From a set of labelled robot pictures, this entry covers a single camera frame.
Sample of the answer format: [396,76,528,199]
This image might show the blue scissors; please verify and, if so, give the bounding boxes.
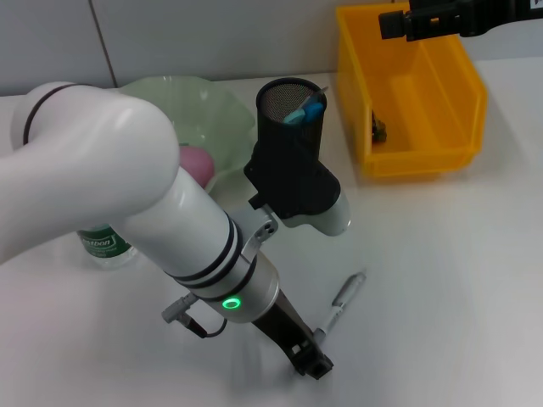
[283,98,327,126]

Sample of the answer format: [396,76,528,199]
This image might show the yellow plastic bin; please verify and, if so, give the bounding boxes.
[335,0,489,180]

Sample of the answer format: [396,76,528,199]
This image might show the green plastic wrapper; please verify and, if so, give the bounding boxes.
[369,110,389,143]

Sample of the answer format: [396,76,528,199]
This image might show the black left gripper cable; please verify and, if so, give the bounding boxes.
[160,294,228,338]

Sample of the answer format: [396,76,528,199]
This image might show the green glass fruit plate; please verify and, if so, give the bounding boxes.
[118,75,255,205]

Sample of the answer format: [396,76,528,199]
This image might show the silver pen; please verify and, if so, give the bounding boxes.
[311,270,368,341]

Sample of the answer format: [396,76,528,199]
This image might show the clear green-label water bottle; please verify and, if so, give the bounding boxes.
[76,224,139,272]

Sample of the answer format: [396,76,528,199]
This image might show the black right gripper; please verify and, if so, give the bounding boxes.
[378,0,543,42]

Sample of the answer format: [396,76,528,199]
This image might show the pink peach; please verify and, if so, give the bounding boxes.
[177,145,216,187]

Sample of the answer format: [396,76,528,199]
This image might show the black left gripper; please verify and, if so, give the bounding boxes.
[252,290,334,379]

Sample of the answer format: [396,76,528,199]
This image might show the black mesh pen cup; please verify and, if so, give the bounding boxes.
[255,78,328,164]

